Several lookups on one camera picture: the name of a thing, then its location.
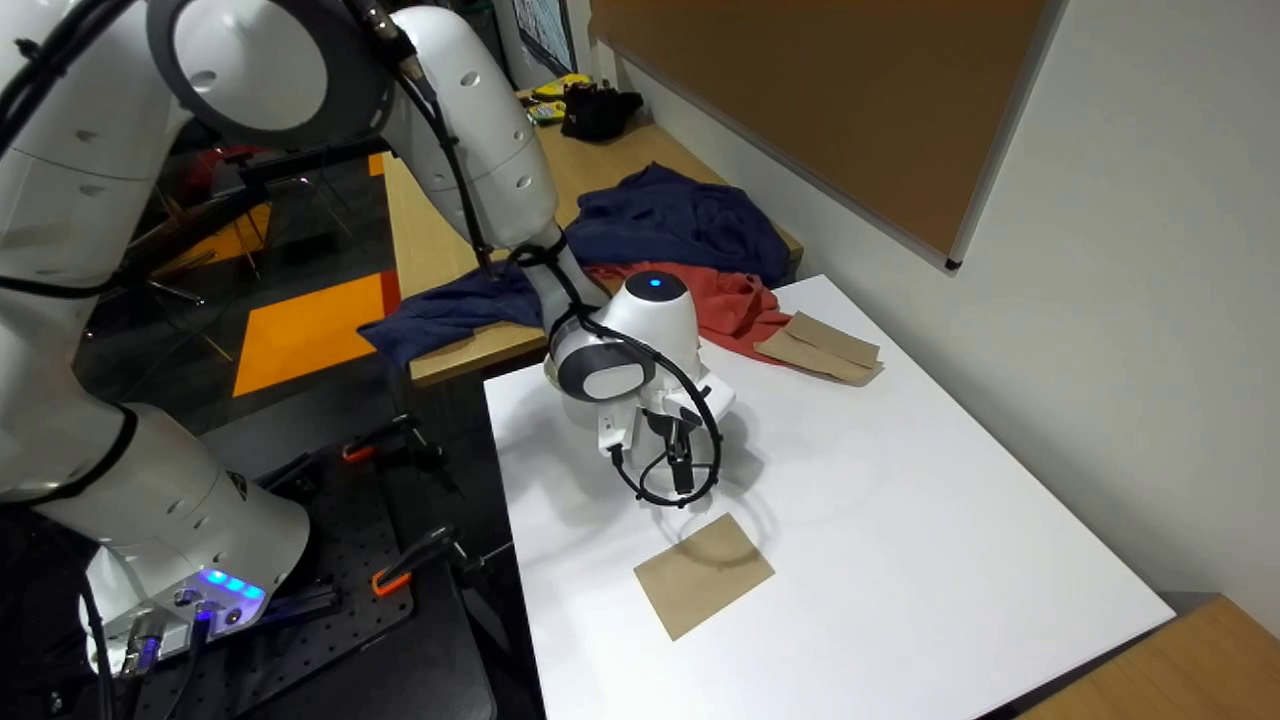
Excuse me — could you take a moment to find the cork bulletin board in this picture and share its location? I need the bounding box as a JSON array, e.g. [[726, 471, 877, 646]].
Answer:
[[593, 0, 1064, 266]]

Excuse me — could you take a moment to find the brown paper bag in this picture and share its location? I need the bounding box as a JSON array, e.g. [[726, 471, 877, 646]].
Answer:
[[757, 314, 878, 385]]

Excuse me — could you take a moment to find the red cloth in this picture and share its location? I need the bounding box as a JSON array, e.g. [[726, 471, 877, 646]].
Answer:
[[595, 266, 788, 360]]

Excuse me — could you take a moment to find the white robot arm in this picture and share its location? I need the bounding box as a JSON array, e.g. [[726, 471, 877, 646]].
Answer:
[[0, 0, 725, 637]]

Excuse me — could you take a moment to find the black orange clamp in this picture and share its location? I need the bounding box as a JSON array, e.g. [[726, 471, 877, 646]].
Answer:
[[265, 414, 444, 489], [367, 525, 450, 602]]

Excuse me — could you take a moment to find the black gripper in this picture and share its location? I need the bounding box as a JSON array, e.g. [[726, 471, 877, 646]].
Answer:
[[644, 414, 694, 489]]

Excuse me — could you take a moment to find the black yellow tool pile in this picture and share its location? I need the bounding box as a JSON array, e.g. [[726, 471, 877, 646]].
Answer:
[[518, 74, 644, 146]]

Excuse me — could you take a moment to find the black orange clamp lower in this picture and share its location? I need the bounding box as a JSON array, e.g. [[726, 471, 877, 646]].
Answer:
[[367, 525, 450, 602]]

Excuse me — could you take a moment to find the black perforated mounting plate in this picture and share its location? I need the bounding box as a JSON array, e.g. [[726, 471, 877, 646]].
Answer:
[[83, 456, 455, 720]]

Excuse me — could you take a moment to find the orange floor mat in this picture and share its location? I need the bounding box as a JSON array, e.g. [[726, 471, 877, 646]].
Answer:
[[230, 273, 387, 396]]

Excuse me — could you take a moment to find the brown cardboard piece near bowl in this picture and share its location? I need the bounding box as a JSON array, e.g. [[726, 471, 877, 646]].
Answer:
[[634, 518, 771, 639]]

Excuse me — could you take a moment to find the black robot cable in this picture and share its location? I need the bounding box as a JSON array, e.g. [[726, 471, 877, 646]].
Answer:
[[506, 239, 726, 510]]

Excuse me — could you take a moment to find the black orange clamp upper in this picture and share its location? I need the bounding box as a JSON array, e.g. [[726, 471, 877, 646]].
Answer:
[[265, 414, 444, 489]]

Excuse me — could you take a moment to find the wooden table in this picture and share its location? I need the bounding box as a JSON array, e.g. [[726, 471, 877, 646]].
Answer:
[[1020, 598, 1280, 720]]

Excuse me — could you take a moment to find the small blue cloth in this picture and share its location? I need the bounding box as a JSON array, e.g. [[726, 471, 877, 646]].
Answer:
[[359, 266, 543, 370]]

